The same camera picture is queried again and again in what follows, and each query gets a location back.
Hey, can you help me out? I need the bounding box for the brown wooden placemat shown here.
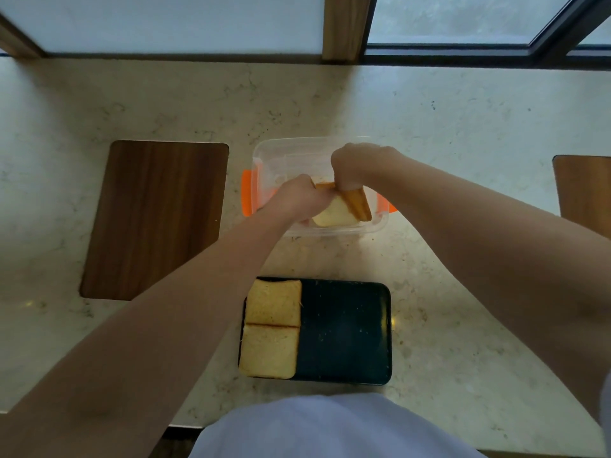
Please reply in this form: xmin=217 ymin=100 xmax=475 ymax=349
xmin=78 ymin=139 xmax=230 ymax=302
xmin=552 ymin=155 xmax=611 ymax=234

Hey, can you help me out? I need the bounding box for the white frosted glass panel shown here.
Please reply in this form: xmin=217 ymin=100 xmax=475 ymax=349
xmin=0 ymin=0 xmax=327 ymax=57

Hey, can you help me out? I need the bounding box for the white shirt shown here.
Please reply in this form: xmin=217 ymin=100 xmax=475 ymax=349
xmin=188 ymin=376 xmax=611 ymax=458

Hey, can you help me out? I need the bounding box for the black rectangular tray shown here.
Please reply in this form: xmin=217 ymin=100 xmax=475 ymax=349
xmin=237 ymin=276 xmax=393 ymax=387

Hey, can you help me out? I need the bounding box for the person's left forearm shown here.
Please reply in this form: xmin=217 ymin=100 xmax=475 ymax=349
xmin=0 ymin=204 xmax=297 ymax=458

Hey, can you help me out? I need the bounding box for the person's right hand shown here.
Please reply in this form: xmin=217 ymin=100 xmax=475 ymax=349
xmin=330 ymin=142 xmax=407 ymax=194

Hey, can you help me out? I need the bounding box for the person's left hand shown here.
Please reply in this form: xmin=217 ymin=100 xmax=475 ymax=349
xmin=261 ymin=174 xmax=337 ymax=225

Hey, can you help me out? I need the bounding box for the clear container with orange clips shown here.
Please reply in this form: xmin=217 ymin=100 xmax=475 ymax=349
xmin=241 ymin=135 xmax=397 ymax=238

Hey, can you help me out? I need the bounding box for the wooden window post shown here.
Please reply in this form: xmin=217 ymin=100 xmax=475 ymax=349
xmin=0 ymin=13 xmax=46 ymax=60
xmin=322 ymin=0 xmax=373 ymax=62

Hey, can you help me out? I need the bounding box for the black window frame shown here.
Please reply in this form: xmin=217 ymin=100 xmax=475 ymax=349
xmin=362 ymin=0 xmax=611 ymax=70

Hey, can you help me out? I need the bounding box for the person's right forearm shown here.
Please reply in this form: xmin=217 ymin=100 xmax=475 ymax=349
xmin=377 ymin=152 xmax=611 ymax=425

